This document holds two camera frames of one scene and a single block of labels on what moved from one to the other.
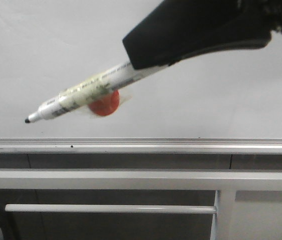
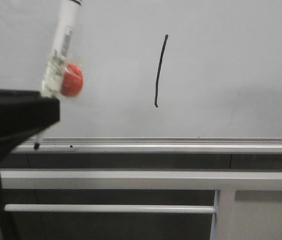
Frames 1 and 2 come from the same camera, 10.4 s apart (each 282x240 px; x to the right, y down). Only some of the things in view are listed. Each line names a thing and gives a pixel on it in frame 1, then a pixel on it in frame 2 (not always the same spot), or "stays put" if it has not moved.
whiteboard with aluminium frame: (240, 101) stays put
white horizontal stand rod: (110, 208) stays put
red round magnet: (106, 105) to (72, 81)
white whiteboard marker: (86, 92) to (51, 87)
